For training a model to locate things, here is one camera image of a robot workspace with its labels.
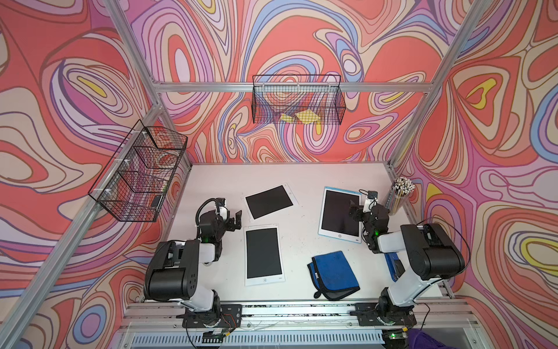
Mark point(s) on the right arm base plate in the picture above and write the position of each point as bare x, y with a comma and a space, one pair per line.
372, 314

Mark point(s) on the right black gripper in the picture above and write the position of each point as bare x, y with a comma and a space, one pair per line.
352, 211

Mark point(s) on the black wire basket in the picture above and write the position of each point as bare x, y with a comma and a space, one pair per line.
133, 186
274, 94

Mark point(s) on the cup of pencils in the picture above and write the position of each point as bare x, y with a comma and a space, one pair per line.
400, 190

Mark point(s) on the yellow sticky notes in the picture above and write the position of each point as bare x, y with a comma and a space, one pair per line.
303, 117

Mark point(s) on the purple cloth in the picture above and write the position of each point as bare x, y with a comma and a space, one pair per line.
418, 339

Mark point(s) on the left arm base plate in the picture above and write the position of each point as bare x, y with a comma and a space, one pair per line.
228, 316

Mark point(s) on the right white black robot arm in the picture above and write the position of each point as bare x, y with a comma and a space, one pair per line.
431, 253

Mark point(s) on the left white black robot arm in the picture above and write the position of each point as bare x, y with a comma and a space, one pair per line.
172, 274

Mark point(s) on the black wire basket left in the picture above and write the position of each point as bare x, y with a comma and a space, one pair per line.
133, 186

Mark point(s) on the white tablet at back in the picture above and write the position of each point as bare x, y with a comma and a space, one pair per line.
270, 201

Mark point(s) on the blue microfibre cloth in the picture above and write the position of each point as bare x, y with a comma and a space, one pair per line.
332, 276

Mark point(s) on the black wire basket back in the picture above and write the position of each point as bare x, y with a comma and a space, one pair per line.
274, 94

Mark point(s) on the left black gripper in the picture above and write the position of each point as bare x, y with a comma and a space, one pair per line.
229, 222

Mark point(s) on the blue-edged white drawing tablet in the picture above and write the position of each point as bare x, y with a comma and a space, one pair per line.
335, 220

